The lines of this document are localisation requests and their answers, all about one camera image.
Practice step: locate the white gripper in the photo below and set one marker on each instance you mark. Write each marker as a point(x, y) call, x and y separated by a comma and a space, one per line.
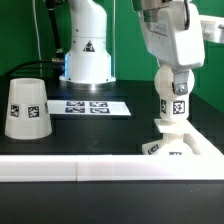
point(167, 39)

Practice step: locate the white lamp bulb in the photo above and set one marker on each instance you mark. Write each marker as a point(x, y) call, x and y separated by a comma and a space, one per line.
point(173, 108)

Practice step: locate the white lamp base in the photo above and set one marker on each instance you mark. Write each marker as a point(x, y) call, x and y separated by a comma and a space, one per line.
point(174, 141)

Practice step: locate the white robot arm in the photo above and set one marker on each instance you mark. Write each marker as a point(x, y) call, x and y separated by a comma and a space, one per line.
point(88, 64)

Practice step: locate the white lamp shade cone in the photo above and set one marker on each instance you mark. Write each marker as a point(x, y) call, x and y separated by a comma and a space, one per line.
point(28, 116)

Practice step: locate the white marker tag sheet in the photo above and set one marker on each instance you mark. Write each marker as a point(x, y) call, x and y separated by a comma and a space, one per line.
point(98, 108)

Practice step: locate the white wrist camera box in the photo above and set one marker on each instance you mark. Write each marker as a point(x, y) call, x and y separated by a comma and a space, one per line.
point(212, 28)

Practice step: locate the white L-shaped fence wall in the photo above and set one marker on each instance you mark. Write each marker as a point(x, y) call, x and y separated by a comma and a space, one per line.
point(208, 164)

